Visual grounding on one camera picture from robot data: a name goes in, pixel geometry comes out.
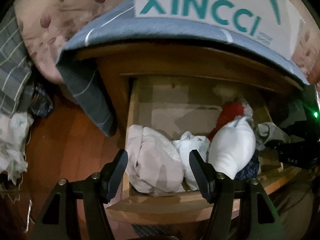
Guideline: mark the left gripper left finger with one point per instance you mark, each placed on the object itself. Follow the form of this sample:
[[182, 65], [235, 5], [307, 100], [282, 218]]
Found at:
[[113, 174]]

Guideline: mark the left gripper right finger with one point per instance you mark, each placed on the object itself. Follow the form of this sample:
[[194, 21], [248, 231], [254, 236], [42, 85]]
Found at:
[[204, 174]]

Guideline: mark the white sock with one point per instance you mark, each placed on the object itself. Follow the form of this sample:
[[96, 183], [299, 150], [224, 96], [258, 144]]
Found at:
[[232, 147]]

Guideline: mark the beige ribbed underwear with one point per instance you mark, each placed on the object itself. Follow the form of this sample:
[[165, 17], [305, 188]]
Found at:
[[154, 165]]

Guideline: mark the grey ribbed sock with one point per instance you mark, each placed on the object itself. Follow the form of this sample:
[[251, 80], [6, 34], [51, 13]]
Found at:
[[268, 131]]

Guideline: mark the dark blue patterned sock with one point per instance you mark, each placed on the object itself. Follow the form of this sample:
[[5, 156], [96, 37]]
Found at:
[[251, 169]]

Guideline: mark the wooden drawer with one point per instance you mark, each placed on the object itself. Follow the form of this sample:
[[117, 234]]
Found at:
[[172, 106]]

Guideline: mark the floral white underwear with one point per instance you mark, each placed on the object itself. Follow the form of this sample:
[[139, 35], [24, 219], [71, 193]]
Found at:
[[247, 111]]

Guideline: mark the plaid slipper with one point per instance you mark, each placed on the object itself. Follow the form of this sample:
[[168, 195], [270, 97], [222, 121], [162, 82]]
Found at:
[[148, 231]]

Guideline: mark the red sock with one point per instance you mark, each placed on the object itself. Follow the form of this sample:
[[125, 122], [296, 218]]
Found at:
[[230, 111]]

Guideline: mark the dark blue plastic bag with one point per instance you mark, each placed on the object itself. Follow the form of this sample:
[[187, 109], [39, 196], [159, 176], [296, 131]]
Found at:
[[41, 104]]

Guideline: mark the wooden nightstand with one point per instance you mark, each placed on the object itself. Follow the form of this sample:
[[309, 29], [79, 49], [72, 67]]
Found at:
[[118, 63]]

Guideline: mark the white crumpled cloth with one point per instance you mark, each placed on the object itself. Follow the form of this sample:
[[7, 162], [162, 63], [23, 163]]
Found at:
[[14, 131]]

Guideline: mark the grey plaid blanket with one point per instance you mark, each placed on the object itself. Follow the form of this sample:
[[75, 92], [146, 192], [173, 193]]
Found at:
[[15, 67]]

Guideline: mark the white XINCCI shoe box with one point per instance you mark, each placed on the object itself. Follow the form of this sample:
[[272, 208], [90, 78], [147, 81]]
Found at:
[[275, 24]]

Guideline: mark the blue checked cloth cover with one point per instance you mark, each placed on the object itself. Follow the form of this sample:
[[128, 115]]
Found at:
[[121, 26]]

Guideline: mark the floral beige bedsheet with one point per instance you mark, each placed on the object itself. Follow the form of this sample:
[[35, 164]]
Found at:
[[47, 25]]

